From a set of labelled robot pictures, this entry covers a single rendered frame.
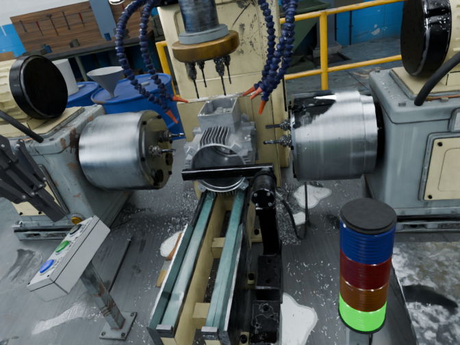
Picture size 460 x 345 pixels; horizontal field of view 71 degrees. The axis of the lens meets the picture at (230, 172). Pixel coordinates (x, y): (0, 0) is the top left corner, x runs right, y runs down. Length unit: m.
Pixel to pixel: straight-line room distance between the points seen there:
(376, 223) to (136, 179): 0.73
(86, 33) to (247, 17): 5.22
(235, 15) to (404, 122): 0.58
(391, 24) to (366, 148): 5.79
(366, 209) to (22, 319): 0.92
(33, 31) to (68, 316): 5.83
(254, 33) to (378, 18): 5.47
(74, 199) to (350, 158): 0.81
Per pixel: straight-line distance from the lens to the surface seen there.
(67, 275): 0.70
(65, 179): 1.08
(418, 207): 0.96
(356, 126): 0.83
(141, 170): 0.95
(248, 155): 0.88
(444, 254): 0.80
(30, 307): 1.10
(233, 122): 0.92
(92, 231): 0.75
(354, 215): 0.40
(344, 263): 0.44
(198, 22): 0.87
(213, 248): 0.92
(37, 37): 6.52
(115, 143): 0.97
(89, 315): 0.97
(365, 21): 6.41
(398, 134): 0.83
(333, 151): 0.83
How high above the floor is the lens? 1.48
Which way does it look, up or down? 32 degrees down
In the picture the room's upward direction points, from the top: 12 degrees counter-clockwise
